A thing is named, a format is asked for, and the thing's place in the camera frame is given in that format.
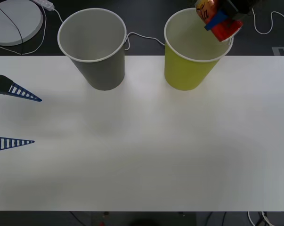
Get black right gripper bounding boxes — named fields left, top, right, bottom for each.
left=204, top=0, right=259, bottom=32

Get red can with gold top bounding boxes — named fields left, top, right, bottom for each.
left=194, top=0, right=244, bottom=43

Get yellow-green plastic waste bin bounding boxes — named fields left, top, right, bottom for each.
left=163, top=8, right=234, bottom=91

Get grey plastic waste bin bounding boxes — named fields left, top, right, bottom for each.
left=57, top=8, right=128, bottom=91

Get white power strip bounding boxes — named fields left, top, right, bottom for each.
left=30, top=0, right=55, bottom=11

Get white looped cable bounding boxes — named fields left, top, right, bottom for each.
left=250, top=7, right=284, bottom=35

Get white power strip cable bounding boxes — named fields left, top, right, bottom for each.
left=52, top=8, right=166, bottom=51

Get thin black cable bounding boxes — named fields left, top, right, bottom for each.
left=0, top=4, right=24, bottom=55

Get white cable round disc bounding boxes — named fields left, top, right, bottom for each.
left=0, top=4, right=48, bottom=56

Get white cables under table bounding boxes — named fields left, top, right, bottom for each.
left=247, top=211, right=284, bottom=226

